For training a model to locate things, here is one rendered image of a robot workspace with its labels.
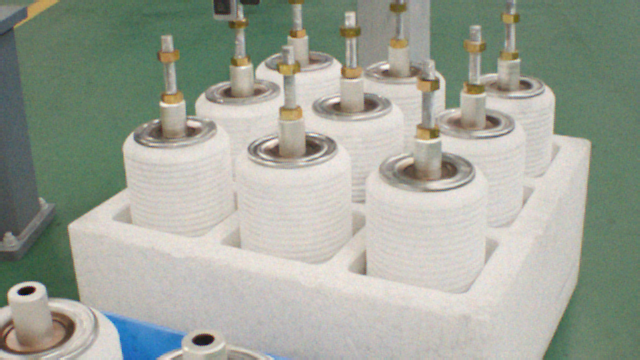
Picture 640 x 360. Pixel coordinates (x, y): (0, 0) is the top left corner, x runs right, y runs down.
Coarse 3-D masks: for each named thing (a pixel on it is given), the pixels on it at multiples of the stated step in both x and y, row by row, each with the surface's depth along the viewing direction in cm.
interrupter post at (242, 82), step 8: (232, 72) 88; (240, 72) 88; (248, 72) 88; (232, 80) 89; (240, 80) 88; (248, 80) 89; (232, 88) 89; (240, 88) 89; (248, 88) 89; (240, 96) 89
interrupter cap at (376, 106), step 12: (324, 96) 87; (336, 96) 87; (372, 96) 87; (312, 108) 84; (324, 108) 84; (336, 108) 85; (372, 108) 84; (384, 108) 84; (336, 120) 82; (348, 120) 81; (360, 120) 81
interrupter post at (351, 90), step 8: (344, 80) 83; (352, 80) 83; (360, 80) 83; (344, 88) 83; (352, 88) 83; (360, 88) 83; (344, 96) 83; (352, 96) 83; (360, 96) 83; (344, 104) 84; (352, 104) 83; (360, 104) 84
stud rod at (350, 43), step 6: (348, 12) 81; (354, 12) 81; (348, 18) 81; (354, 18) 81; (348, 24) 81; (354, 24) 81; (348, 42) 82; (354, 42) 82; (348, 48) 82; (354, 48) 82; (348, 54) 82; (354, 54) 82; (348, 60) 82; (354, 60) 83; (348, 66) 83; (354, 66) 83; (348, 78) 83; (354, 78) 83
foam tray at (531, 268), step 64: (576, 192) 91; (128, 256) 78; (192, 256) 74; (256, 256) 74; (512, 256) 72; (576, 256) 98; (192, 320) 77; (256, 320) 74; (320, 320) 71; (384, 320) 68; (448, 320) 65; (512, 320) 71
